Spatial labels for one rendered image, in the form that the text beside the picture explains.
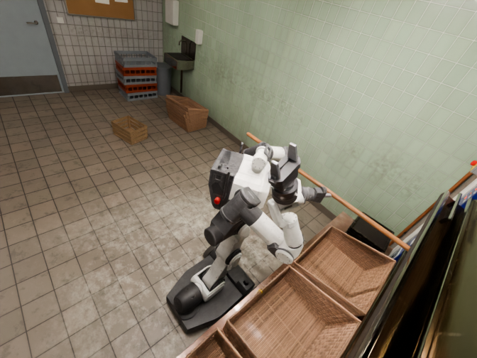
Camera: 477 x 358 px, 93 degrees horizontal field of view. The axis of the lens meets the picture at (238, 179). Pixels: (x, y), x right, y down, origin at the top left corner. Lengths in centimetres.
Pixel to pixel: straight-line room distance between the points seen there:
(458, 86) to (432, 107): 20
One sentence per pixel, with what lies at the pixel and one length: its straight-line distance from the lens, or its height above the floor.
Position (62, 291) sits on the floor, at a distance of 242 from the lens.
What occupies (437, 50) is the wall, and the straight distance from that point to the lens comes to 255.
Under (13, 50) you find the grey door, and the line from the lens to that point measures 505.
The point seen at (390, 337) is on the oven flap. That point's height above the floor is 141.
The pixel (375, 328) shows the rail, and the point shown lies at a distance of 84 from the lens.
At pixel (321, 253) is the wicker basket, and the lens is 204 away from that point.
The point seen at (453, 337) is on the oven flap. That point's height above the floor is 151.
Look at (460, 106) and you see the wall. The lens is 254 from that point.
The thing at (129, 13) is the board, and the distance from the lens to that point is 527.
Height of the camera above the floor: 208
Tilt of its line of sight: 40 degrees down
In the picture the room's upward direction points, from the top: 15 degrees clockwise
